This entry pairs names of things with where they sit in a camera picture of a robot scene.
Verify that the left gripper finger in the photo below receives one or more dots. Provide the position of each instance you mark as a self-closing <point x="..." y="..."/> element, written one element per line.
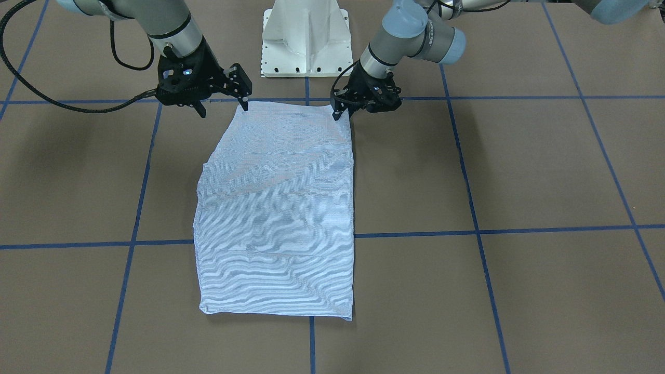
<point x="339" y="99"/>
<point x="356" y="104"/>

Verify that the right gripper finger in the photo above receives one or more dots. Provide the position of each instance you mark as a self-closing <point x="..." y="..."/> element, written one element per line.
<point x="198" y="106"/>
<point x="238" y="84"/>

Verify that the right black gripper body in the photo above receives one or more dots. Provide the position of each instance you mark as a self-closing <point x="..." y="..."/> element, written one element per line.
<point x="210" y="66"/>

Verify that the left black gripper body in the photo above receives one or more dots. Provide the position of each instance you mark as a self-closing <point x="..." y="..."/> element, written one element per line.
<point x="365" y="78"/>

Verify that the light blue striped shirt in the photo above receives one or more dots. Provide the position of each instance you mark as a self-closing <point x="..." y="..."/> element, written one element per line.
<point x="273" y="228"/>

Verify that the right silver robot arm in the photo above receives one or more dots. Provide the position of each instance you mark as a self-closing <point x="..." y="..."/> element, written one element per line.
<point x="164" y="22"/>

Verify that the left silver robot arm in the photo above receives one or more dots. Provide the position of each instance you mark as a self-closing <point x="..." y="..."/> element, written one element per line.
<point x="581" y="68"/>

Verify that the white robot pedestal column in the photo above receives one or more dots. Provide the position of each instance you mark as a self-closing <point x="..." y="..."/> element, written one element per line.
<point x="305" y="39"/>

